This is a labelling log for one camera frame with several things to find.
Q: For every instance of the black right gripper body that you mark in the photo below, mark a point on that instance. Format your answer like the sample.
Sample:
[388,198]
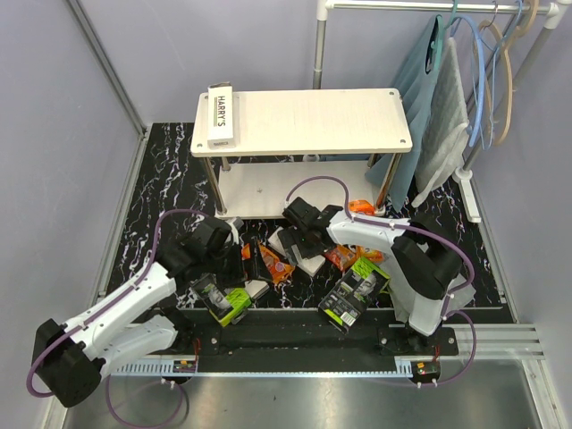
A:
[303,231]

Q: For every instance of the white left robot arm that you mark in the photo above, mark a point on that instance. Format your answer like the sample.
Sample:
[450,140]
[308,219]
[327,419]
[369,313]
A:
[71,359]

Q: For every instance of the orange Bic pack right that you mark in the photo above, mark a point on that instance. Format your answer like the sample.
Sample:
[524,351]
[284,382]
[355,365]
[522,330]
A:
[363,207]

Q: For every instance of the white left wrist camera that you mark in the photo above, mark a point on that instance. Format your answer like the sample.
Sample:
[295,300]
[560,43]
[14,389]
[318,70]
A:
[235,224]

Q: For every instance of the blue clothes hanger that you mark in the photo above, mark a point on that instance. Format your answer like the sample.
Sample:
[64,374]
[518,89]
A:
[484,59]

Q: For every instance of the wooden clothes hanger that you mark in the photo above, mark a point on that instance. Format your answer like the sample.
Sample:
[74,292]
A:
[499,81]

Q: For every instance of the metal clothes rack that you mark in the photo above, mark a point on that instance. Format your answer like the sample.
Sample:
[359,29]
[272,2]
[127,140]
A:
[381,170]

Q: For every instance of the grey hanging towel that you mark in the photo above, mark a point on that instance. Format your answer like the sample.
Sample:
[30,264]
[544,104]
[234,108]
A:
[446,135]

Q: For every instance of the orange Bic razor pack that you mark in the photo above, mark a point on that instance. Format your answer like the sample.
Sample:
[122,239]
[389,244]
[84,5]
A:
[264,265]

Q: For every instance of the white harry's box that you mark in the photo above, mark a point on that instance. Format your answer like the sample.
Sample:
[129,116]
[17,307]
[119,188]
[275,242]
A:
[220,116]
[256,289]
[309,266]

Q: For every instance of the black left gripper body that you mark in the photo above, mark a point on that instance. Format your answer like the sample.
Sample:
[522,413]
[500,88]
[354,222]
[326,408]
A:
[228,264]

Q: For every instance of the white two-tier shelf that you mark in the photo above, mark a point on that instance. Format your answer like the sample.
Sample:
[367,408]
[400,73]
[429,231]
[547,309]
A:
[285,141]

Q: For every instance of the black green gillette box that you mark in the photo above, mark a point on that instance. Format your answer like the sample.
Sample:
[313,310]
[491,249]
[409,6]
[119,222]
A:
[353,294]
[226,305]

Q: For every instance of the orange Bic pack middle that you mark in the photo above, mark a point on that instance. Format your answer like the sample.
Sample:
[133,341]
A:
[341,257]

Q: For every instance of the teal hanging garment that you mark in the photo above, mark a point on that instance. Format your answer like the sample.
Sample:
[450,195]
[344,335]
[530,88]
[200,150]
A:
[416,81]

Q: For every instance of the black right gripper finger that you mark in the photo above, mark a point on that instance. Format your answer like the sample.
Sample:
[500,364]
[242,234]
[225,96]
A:
[315,244]
[290,239]

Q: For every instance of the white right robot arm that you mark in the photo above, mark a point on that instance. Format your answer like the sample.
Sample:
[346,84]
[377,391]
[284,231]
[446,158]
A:
[421,264]

